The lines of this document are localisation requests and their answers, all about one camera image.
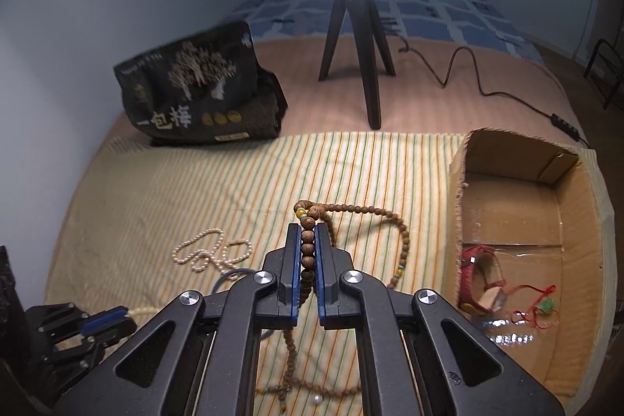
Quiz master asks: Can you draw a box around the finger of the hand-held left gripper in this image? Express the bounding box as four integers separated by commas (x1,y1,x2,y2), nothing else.
44,335,130,380
24,303,138,345

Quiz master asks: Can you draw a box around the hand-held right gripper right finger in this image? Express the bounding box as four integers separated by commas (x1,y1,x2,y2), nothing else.
314,223,566,416

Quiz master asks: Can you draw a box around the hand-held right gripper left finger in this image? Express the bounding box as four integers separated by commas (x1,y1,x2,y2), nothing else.
53,223,300,416

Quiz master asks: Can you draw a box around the wooden bead necklace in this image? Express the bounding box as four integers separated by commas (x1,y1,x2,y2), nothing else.
254,199,411,414

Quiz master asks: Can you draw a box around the white pearl necklace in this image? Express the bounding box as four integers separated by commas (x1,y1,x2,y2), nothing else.
172,228,253,274

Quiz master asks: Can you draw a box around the cardboard box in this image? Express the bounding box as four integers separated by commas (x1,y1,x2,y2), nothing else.
447,128,615,397

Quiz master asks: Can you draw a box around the striped yellow cloth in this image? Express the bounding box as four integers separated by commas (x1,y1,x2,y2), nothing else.
44,132,615,416

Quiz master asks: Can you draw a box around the brown blanket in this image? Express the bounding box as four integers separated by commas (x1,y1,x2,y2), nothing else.
105,33,586,149

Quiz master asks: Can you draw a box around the black printed snack bag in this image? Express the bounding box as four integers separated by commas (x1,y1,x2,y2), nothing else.
113,20,289,147

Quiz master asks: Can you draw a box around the black tripod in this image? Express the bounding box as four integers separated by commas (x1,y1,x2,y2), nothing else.
318,0,397,130

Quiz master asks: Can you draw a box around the blue checked bed sheet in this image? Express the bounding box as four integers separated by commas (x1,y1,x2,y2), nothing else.
229,0,544,66

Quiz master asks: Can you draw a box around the red string green bead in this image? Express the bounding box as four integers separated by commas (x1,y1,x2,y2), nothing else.
509,283,559,329

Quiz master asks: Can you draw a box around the black power cable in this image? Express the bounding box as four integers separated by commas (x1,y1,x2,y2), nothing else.
385,19,557,117

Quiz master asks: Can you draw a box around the black cable switch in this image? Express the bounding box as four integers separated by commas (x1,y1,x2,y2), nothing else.
550,113,590,149

